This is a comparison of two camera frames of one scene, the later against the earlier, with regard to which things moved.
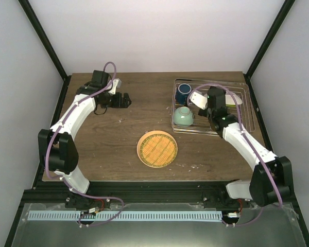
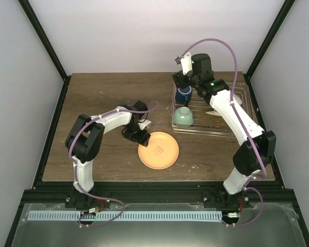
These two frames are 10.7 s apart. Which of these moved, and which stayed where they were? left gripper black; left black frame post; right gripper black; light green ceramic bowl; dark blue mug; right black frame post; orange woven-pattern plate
Moved: right gripper black; left gripper black; orange woven-pattern plate
Stayed: left black frame post; right black frame post; dark blue mug; light green ceramic bowl
